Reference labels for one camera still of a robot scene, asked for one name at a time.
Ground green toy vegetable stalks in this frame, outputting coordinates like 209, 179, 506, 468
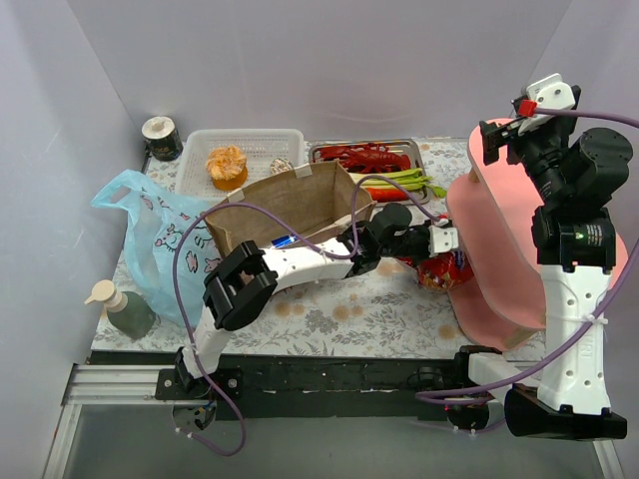
361, 169, 447, 199

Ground aluminium frame rail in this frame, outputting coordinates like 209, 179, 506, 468
45, 353, 624, 478

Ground silver drink can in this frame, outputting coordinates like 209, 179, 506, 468
272, 235, 297, 248

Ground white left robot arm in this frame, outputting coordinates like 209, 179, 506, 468
175, 204, 449, 399

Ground white plastic perforated basket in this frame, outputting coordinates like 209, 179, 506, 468
174, 129, 308, 201

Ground floral patterned table mat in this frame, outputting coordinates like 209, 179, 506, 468
91, 138, 471, 359

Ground orange toy carrot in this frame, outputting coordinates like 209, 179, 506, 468
366, 188, 408, 203

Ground red toy lobster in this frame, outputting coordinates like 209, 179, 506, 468
312, 143, 411, 175

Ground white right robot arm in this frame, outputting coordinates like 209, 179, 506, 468
451, 74, 633, 440

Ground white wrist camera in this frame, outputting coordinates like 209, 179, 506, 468
512, 73, 577, 136
428, 219, 459, 257

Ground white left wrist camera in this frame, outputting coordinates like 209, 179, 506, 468
428, 219, 459, 257

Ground brown paper bag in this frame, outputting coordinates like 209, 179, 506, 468
205, 162, 376, 256

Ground toy fried bread piece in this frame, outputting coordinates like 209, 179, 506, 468
206, 145, 249, 192

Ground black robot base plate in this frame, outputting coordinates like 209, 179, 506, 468
154, 352, 518, 421

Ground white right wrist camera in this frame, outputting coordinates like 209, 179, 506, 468
512, 73, 577, 136

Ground pink two-tier shelf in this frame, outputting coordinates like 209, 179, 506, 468
427, 117, 629, 353

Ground light blue plastic grocery bag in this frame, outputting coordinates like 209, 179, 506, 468
91, 170, 221, 326

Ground red snack packet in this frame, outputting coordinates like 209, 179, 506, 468
398, 250, 474, 292

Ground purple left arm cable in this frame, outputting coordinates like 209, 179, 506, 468
172, 175, 448, 457

